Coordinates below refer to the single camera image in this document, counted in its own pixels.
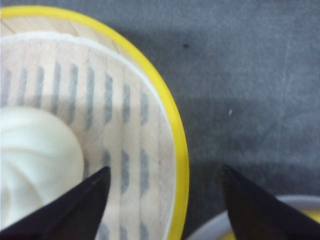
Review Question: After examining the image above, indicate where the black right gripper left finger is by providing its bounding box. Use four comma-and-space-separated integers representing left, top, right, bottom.
0, 166, 111, 240

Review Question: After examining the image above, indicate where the steamer basket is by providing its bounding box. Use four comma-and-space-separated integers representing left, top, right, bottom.
0, 5, 190, 240

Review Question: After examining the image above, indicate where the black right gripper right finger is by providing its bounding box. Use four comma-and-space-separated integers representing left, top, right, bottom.
222, 165, 320, 240

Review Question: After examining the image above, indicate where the white plate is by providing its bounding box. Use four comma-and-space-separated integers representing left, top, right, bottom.
187, 194, 320, 240

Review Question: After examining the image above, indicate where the white liner cloth right basket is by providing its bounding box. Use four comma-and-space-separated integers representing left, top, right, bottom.
0, 30, 176, 240

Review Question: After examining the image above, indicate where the large white bun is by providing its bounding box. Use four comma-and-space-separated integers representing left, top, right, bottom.
0, 107, 84, 229

